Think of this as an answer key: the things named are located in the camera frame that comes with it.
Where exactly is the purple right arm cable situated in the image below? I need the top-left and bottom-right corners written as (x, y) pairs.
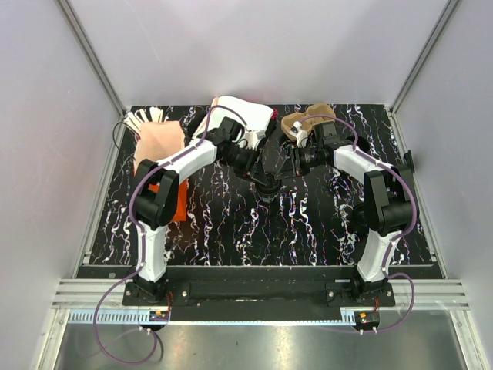
top-left (298, 114), bottom-right (419, 333)

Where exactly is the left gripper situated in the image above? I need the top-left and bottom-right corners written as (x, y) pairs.
top-left (221, 146), bottom-right (267, 186)

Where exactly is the stack of white napkins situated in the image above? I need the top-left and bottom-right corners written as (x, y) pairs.
top-left (208, 96), bottom-right (273, 132)

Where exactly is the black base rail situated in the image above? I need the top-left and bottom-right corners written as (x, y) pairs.
top-left (122, 266), bottom-right (396, 325)

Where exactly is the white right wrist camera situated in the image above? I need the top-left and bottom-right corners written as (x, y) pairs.
top-left (289, 121), bottom-right (309, 148)

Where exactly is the black cloth under napkins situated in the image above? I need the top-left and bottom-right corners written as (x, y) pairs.
top-left (257, 109), bottom-right (277, 149)

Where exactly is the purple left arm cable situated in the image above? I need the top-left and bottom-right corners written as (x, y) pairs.
top-left (92, 104), bottom-right (247, 366)

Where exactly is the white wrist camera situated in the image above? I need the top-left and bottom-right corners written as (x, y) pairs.
top-left (243, 129), bottom-right (266, 150)
top-left (289, 121), bottom-right (309, 148)

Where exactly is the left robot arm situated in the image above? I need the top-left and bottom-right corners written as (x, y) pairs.
top-left (129, 114), bottom-right (279, 305)

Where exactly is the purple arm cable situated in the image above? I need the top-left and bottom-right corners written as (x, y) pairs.
top-left (298, 114), bottom-right (419, 333)
top-left (92, 104), bottom-right (247, 366)

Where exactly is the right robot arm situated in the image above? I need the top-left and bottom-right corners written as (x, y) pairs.
top-left (275, 118), bottom-right (418, 306)

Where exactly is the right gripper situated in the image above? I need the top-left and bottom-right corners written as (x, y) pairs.
top-left (275, 145), bottom-right (322, 181)

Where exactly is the black cup lid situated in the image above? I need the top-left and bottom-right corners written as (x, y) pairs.
top-left (257, 173), bottom-right (282, 194)

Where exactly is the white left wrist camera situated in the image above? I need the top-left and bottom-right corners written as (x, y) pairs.
top-left (243, 129), bottom-right (266, 150)

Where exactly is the orange paper bag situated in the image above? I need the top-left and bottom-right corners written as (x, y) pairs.
top-left (133, 121), bottom-right (188, 222)

